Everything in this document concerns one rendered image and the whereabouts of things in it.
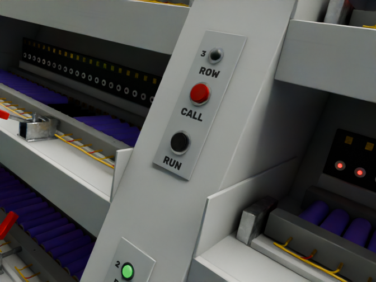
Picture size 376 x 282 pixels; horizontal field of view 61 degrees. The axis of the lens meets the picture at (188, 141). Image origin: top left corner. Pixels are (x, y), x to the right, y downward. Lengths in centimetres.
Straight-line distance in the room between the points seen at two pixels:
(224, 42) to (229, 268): 18
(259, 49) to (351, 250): 17
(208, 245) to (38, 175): 22
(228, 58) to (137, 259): 18
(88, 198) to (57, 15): 25
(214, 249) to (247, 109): 11
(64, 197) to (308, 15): 29
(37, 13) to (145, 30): 21
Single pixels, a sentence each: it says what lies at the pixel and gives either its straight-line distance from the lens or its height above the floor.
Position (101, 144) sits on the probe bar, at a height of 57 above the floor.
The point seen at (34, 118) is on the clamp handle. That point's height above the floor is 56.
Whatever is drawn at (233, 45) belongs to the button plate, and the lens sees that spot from 27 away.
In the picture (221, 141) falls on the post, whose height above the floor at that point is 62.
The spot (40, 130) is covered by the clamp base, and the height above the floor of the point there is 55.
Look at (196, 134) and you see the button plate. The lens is 26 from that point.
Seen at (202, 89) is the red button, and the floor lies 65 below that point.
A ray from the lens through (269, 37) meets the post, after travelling 26.
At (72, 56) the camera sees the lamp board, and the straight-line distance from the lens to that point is 68.
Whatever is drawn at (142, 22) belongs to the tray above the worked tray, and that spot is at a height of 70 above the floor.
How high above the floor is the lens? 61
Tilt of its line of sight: level
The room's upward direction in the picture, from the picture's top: 22 degrees clockwise
